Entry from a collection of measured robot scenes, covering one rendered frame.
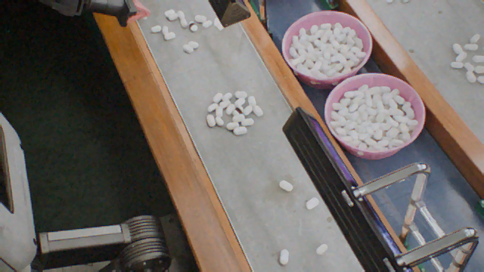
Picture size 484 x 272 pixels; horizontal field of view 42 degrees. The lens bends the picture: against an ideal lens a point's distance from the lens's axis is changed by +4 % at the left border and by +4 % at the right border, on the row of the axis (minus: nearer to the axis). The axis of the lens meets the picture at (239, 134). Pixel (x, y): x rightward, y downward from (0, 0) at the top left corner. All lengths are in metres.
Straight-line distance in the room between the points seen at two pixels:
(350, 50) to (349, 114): 0.25
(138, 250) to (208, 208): 0.21
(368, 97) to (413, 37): 0.26
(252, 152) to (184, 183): 0.21
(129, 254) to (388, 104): 0.83
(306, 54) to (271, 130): 0.29
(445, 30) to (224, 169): 0.79
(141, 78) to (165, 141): 0.25
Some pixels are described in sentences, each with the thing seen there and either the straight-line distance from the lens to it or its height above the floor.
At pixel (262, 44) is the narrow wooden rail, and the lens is 1.90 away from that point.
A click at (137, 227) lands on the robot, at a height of 0.79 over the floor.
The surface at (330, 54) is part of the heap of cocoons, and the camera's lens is 1.91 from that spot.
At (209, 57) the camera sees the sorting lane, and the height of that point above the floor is 0.74.
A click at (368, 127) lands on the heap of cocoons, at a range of 1.73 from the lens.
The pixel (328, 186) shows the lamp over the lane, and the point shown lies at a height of 1.08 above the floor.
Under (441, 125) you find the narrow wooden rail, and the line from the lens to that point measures 1.75.
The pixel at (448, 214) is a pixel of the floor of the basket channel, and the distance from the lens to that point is 1.71.
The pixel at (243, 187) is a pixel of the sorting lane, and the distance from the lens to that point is 1.64.
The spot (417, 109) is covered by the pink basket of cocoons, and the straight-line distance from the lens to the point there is 1.78.
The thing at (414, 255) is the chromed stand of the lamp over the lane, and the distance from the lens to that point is 1.16.
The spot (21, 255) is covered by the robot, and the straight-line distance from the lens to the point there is 1.19.
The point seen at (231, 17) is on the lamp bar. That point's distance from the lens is 1.56.
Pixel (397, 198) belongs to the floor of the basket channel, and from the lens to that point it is 1.71.
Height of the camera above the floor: 2.18
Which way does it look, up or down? 56 degrees down
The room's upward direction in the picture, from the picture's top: 11 degrees counter-clockwise
